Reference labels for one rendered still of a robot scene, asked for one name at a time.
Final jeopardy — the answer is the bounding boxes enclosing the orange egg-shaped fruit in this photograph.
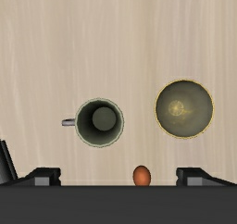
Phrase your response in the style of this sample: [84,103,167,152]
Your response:
[132,165,152,187]

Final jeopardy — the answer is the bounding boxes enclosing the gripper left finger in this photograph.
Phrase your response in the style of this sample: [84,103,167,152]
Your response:
[19,167,62,187]

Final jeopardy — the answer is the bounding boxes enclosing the grey-green mug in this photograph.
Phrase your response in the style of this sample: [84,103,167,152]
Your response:
[61,97,125,148]

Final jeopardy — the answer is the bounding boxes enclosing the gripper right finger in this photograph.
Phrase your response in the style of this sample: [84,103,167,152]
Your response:
[175,167,235,187]

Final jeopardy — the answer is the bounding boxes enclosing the yellow-rimmed olive bowl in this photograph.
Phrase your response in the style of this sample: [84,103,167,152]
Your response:
[154,79,215,140]

